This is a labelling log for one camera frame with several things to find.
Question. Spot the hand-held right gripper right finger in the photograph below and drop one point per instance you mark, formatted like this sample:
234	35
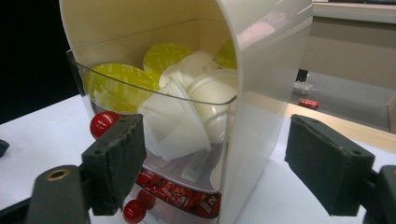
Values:
327	168

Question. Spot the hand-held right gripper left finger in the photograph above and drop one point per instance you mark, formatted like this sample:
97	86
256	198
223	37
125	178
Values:
115	165

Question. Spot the clear drawer with red knob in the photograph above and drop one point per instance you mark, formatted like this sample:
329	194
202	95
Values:
104	124

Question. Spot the cream drawer cabinet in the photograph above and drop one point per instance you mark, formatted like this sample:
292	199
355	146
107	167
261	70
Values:
258	109

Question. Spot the white paper sheet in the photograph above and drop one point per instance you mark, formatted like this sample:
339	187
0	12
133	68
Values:
37	149

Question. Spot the red drink can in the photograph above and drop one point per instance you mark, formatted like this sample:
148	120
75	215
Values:
308	104

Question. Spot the pile of yellow-lidded coffee capsules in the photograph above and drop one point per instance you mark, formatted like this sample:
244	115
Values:
174	124

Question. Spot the pile of red sachets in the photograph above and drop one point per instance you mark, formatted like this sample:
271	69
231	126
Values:
183	196

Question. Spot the clear drawer with red sachets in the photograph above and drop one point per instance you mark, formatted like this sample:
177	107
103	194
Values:
174	214

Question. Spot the clear plastic food container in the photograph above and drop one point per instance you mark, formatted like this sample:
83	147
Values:
303	88

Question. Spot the black curtain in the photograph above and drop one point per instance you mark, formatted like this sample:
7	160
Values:
31	56

